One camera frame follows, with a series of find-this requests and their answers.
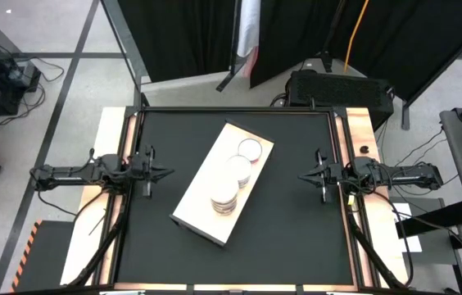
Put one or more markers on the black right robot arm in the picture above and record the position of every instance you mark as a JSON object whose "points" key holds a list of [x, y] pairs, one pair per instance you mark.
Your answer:
{"points": [[411, 176]]}

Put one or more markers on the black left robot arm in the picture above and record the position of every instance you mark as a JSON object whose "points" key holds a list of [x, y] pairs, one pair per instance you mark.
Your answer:
{"points": [[71, 174]]}

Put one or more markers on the grey metal post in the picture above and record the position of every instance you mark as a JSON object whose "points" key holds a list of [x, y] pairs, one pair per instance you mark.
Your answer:
{"points": [[126, 45]]}

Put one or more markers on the black computer case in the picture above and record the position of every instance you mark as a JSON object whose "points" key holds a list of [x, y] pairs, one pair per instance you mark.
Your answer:
{"points": [[337, 92]]}

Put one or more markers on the light wooden side board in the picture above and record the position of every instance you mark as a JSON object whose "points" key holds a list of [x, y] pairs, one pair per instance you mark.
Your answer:
{"points": [[76, 241], [360, 127]]}

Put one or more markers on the black curtain frame bar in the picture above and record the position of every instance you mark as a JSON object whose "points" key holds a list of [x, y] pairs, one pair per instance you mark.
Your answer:
{"points": [[225, 84]]}

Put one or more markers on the black curtain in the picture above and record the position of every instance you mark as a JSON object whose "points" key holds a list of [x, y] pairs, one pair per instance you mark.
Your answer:
{"points": [[182, 37], [419, 41]]}

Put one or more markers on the wooden shelf black metal legs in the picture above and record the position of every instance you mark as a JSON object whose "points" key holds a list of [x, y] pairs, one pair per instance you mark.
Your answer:
{"points": [[198, 205]]}

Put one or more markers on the white paper sheet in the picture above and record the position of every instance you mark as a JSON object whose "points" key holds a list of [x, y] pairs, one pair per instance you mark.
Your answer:
{"points": [[413, 244]]}

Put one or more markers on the black light stand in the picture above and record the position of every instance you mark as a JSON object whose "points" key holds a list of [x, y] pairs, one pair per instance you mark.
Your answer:
{"points": [[327, 61]]}

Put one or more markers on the black flat bar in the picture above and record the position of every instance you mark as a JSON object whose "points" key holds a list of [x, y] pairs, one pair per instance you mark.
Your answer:
{"points": [[436, 219]]}

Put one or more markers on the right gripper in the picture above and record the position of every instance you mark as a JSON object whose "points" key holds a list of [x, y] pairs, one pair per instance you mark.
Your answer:
{"points": [[335, 176]]}

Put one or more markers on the black table frame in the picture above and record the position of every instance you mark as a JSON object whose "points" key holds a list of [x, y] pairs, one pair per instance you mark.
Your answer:
{"points": [[235, 109]]}

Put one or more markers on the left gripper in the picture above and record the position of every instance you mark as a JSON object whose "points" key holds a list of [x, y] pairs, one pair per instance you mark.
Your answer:
{"points": [[141, 172]]}

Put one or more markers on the white cloth strip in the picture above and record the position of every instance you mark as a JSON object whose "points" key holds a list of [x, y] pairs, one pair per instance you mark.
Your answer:
{"points": [[249, 24]]}

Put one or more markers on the black orange-striped floor mat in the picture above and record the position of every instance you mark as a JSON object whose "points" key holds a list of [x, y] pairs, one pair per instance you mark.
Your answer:
{"points": [[46, 258]]}

